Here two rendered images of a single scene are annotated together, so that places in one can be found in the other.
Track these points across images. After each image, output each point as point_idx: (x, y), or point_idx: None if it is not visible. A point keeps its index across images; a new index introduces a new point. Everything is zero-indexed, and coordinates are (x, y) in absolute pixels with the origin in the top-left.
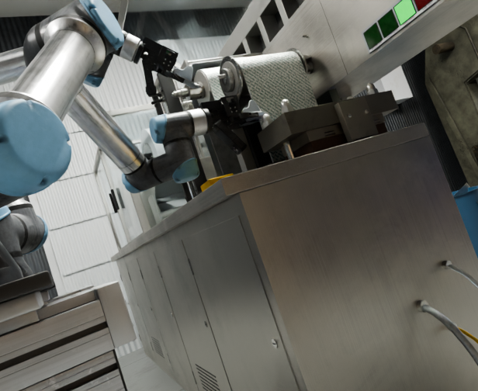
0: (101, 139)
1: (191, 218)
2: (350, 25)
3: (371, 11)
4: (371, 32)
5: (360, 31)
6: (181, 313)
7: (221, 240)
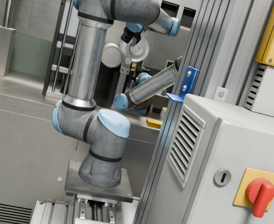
0: (158, 92)
1: None
2: (164, 52)
3: (176, 57)
4: (171, 64)
5: (167, 58)
6: (0, 164)
7: (143, 149)
